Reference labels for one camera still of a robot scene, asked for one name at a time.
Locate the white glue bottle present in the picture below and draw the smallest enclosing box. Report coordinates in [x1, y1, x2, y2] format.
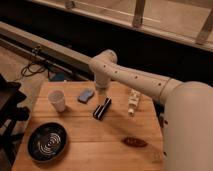
[128, 89, 141, 116]

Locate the blue object on floor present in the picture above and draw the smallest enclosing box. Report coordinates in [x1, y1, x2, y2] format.
[49, 73, 65, 82]

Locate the black cable on floor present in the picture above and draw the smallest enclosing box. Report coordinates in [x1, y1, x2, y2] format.
[20, 49, 51, 78]

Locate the dark patterned bowl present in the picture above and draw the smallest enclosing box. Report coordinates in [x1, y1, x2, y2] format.
[27, 122, 68, 162]

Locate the wooden board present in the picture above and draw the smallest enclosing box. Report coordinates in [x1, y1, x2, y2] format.
[12, 82, 163, 171]

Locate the brown dried food piece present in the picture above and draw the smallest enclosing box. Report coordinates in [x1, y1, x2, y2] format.
[122, 137, 148, 147]

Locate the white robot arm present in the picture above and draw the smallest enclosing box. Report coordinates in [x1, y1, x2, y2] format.
[89, 50, 213, 171]

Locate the black tripod stand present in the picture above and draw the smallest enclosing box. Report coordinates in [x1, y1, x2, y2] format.
[0, 73, 30, 164]

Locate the blue sponge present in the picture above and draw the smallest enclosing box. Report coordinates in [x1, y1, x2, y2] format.
[77, 89, 94, 104]

